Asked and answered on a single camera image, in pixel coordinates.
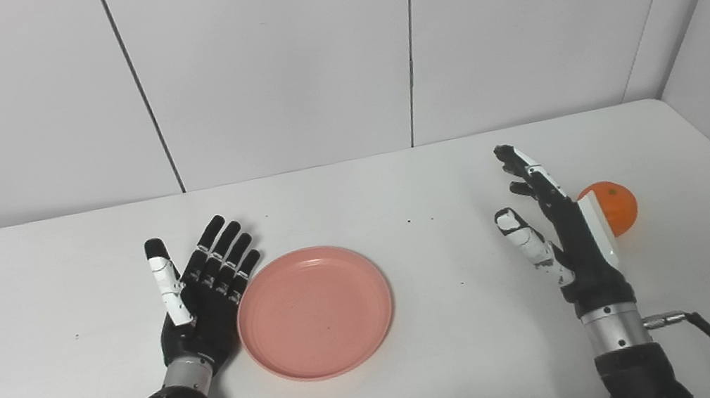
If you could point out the orange fruit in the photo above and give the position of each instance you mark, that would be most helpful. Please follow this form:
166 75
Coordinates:
618 207

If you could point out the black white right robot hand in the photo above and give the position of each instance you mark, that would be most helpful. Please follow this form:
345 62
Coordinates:
586 262

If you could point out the pink round plate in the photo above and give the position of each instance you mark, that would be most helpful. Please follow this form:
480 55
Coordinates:
315 313

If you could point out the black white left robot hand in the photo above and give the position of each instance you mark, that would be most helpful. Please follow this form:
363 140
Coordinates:
207 322

